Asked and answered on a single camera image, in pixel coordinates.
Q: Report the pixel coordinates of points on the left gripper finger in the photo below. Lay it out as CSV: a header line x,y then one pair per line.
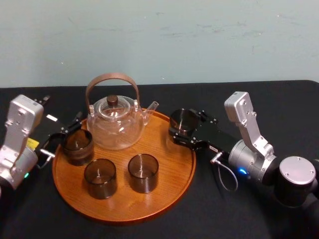
x,y
73,124
52,144

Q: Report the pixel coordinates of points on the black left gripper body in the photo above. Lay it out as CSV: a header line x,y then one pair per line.
x,y
46,130

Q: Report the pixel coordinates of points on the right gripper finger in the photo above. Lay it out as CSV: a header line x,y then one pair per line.
x,y
207,118
185,141

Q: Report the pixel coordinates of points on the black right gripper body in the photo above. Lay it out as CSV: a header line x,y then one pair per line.
x,y
216,138

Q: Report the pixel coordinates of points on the smoked glass cup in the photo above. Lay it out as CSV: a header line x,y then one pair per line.
x,y
181,119
101,184
144,178
78,152

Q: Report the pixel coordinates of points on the round wooden tray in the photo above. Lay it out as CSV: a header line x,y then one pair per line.
x,y
172,179

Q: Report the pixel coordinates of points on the glass teapot lid wooden knob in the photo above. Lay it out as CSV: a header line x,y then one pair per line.
x,y
112,104

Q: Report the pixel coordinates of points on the black table cloth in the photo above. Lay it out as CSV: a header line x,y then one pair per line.
x,y
249,219

